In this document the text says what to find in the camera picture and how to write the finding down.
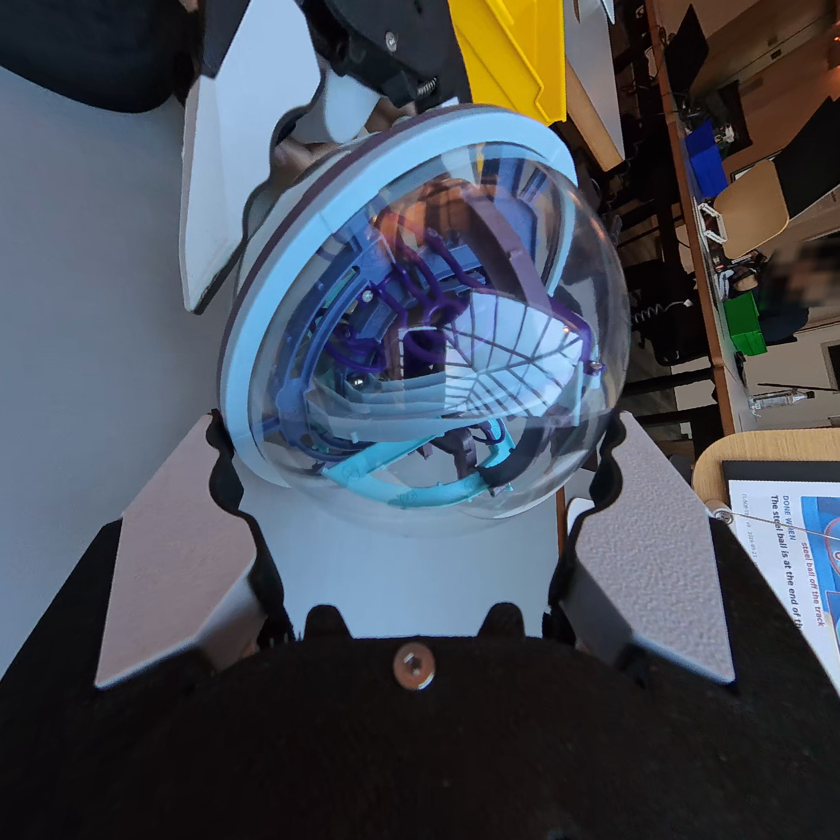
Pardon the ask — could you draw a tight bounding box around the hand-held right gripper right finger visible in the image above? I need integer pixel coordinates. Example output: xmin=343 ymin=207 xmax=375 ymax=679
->
xmin=545 ymin=410 xmax=736 ymax=686

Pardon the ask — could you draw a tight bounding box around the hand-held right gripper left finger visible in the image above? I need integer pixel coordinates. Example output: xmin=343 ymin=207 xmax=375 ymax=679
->
xmin=95 ymin=410 xmax=293 ymax=690

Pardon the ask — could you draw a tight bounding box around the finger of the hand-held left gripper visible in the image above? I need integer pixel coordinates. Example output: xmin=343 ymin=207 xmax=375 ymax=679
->
xmin=180 ymin=0 xmax=385 ymax=315

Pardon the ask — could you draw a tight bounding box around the clear plastic maze ball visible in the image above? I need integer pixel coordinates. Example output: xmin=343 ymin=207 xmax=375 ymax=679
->
xmin=218 ymin=105 xmax=632 ymax=522

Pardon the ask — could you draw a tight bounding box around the person's left hand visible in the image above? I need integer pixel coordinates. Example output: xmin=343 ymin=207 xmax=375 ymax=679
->
xmin=274 ymin=98 xmax=411 ymax=190

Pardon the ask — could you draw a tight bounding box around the yellow plastic bin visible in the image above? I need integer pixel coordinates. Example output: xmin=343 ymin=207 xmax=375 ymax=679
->
xmin=446 ymin=0 xmax=568 ymax=126

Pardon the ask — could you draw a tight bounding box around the instruction sheet on stand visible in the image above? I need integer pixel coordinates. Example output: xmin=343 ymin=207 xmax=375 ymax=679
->
xmin=692 ymin=430 xmax=840 ymax=697

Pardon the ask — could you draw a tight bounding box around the clear plastic bottle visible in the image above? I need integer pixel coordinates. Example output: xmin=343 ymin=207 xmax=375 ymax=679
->
xmin=748 ymin=387 xmax=818 ymax=412

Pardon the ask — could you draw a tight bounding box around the green plastic bin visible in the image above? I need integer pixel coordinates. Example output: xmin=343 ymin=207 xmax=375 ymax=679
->
xmin=722 ymin=292 xmax=767 ymax=355

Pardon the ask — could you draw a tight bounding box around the blue plastic bin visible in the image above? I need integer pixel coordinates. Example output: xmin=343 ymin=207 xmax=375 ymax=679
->
xmin=682 ymin=120 xmax=729 ymax=198

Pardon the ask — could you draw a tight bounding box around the beige plywood chair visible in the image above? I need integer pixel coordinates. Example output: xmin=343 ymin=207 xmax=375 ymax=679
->
xmin=712 ymin=161 xmax=790 ymax=260

